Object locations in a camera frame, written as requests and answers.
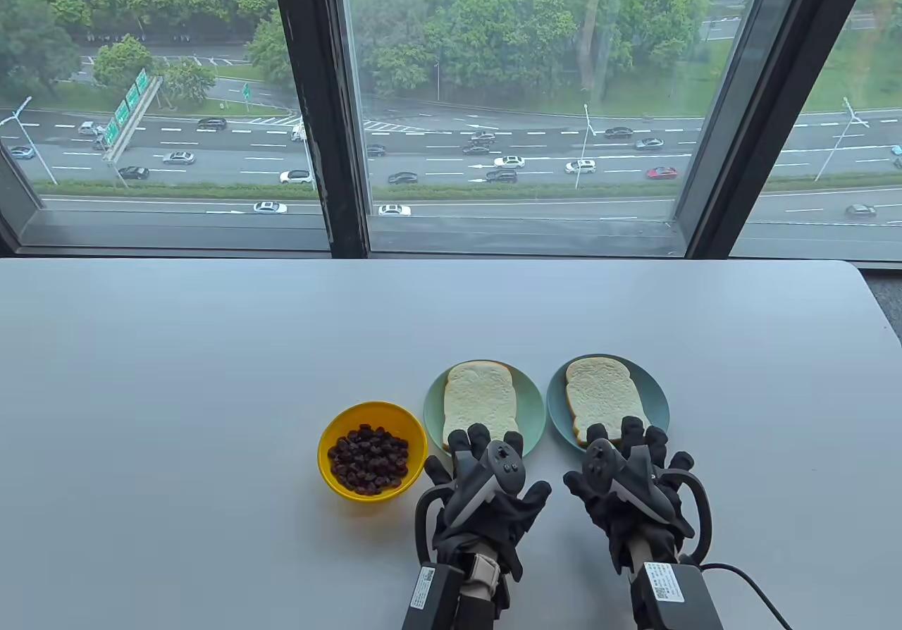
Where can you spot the person's left hand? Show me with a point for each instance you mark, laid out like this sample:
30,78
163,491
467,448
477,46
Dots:
507,517

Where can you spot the person's right hand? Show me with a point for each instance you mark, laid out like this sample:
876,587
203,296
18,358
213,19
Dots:
593,507

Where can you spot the white toast slice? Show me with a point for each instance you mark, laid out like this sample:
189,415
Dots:
479,397
602,390

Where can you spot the pile of dark cranberries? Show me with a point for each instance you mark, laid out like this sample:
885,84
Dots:
366,457

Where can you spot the yellow bowl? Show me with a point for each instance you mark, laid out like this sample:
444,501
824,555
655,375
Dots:
338,425

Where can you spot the grey tracking controller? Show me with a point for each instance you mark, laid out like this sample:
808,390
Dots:
504,468
599,464

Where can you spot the green plate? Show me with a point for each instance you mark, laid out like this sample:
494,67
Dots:
532,411

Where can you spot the black wrist sensor box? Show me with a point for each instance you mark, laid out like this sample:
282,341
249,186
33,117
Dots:
430,598
687,602

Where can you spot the blue plate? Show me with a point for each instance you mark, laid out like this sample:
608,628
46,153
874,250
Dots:
655,404

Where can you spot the green road sign gantry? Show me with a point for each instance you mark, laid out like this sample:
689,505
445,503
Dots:
131,99

